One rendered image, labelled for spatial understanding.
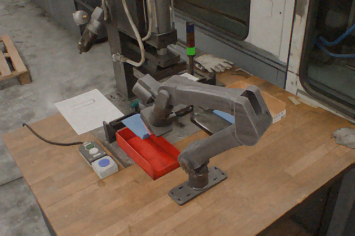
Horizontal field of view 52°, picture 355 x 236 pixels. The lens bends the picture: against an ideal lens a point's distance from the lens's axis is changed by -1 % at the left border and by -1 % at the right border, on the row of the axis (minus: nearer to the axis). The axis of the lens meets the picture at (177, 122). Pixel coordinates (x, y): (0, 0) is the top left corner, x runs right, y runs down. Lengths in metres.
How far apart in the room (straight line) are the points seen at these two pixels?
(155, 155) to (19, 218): 1.42
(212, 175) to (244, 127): 0.36
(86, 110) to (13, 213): 1.16
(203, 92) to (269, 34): 0.93
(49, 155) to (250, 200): 0.75
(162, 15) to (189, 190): 0.60
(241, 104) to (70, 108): 0.98
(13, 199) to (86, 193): 1.49
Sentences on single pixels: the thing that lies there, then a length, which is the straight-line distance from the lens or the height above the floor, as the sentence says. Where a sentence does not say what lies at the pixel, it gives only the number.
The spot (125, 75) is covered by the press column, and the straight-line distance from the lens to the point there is 1.59.
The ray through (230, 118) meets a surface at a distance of 1.45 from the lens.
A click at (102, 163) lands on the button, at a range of 1.27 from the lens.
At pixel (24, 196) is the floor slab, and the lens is 2.68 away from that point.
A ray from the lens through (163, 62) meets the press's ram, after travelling 1.33.
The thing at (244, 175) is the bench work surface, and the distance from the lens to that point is 1.24.
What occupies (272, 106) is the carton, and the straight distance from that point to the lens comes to 1.54.
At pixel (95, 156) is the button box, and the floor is 0.93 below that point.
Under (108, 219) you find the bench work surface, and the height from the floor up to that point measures 0.90.
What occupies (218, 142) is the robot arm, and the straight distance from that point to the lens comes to 1.00.
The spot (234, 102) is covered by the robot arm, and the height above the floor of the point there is 1.28.
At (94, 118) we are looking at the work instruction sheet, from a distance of 1.57.
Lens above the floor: 1.75
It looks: 35 degrees down
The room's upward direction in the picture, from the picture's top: 4 degrees counter-clockwise
